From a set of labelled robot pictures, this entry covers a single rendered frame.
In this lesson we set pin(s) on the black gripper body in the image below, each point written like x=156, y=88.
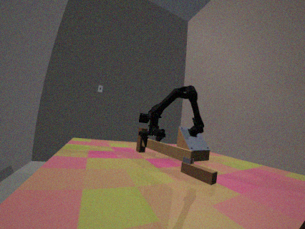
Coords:
x=145, y=134

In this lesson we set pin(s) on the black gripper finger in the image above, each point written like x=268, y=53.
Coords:
x=144, y=140
x=158, y=139

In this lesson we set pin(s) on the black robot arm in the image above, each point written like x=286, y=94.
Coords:
x=155, y=113

